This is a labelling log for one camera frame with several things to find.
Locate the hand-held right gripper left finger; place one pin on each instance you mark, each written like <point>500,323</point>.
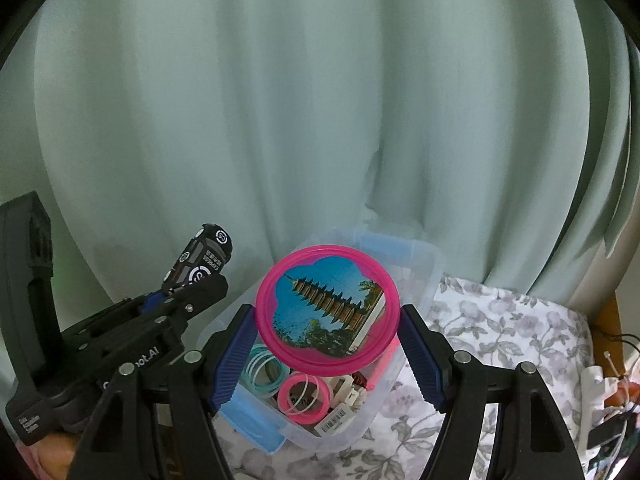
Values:
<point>232,355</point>

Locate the floral tablecloth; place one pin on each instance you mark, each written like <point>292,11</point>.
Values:
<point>500,320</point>

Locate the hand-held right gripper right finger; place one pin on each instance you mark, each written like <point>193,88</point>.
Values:
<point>422,355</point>

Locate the clear plastic container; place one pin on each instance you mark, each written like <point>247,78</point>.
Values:
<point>422,270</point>

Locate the pink round picture mirror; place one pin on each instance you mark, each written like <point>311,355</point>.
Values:
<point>325,310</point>

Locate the wooden bed frame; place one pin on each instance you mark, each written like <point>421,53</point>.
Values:
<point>607,320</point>

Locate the white barcode box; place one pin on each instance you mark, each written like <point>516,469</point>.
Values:
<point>335,420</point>

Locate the pale green curtain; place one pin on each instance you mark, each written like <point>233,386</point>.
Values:
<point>320,85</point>

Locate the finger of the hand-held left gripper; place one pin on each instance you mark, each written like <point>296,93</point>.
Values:
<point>200,295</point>

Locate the white power strip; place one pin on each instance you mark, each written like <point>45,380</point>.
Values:
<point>592,400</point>

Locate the white plastic holder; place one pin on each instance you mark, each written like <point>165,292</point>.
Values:
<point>345,394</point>

